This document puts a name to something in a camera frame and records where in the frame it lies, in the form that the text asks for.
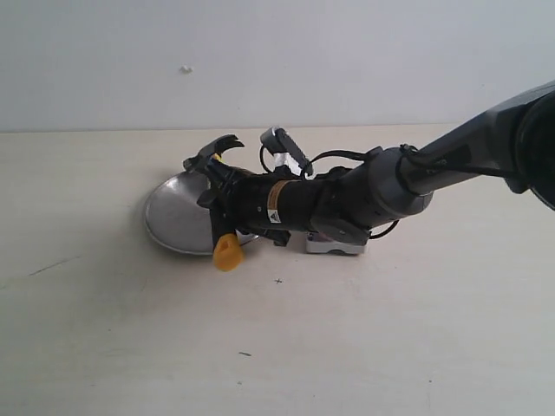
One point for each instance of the black and yellow claw hammer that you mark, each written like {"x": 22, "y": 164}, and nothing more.
{"x": 228, "y": 253}

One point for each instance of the round stainless steel plate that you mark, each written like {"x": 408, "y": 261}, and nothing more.
{"x": 174, "y": 220}

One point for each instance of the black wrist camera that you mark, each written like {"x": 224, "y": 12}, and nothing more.
{"x": 285, "y": 152}

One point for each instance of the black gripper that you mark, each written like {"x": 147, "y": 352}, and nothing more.
{"x": 268, "y": 205}

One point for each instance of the red dome push button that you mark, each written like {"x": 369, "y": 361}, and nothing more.
{"x": 316, "y": 243}

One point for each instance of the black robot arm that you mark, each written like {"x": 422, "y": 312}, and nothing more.
{"x": 513, "y": 140}

